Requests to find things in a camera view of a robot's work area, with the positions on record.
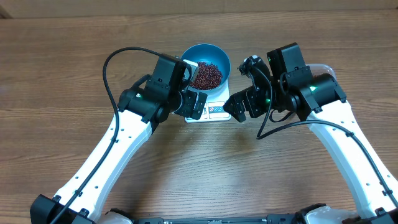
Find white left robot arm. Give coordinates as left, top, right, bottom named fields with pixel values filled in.
left=30, top=85, right=207, bottom=223

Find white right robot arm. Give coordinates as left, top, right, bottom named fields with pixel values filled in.
left=223, top=43, right=397, bottom=223

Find white digital kitchen scale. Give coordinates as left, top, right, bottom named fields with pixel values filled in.
left=185, top=81, right=231, bottom=123

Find clear plastic bean container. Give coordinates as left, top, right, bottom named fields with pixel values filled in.
left=307, top=63, right=336, bottom=78

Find teal plastic bowl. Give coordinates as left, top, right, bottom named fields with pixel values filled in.
left=181, top=44, right=231, bottom=95

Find red beans in bowl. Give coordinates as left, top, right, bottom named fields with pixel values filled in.
left=190, top=62, right=223, bottom=90

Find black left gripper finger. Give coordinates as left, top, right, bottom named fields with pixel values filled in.
left=191, top=92, right=208, bottom=120
left=174, top=90, right=198, bottom=116

